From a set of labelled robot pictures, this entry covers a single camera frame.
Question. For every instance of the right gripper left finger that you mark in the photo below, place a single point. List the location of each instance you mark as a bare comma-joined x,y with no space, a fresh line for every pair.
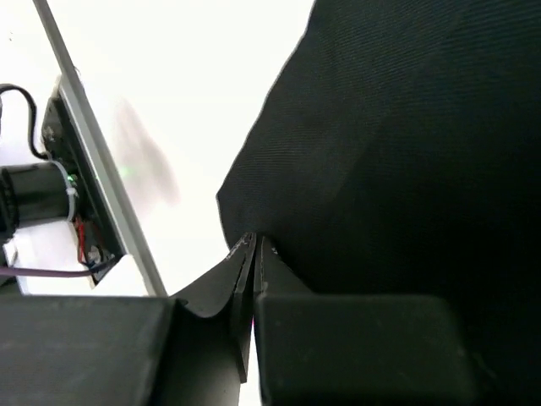
210,331

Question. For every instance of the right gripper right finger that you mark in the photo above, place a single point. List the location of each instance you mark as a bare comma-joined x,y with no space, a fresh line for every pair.
273,278

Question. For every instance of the black pleated skirt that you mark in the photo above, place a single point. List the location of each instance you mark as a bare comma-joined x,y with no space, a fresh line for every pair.
399,152

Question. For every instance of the aluminium front rail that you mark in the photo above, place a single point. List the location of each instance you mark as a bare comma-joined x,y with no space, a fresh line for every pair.
104,171

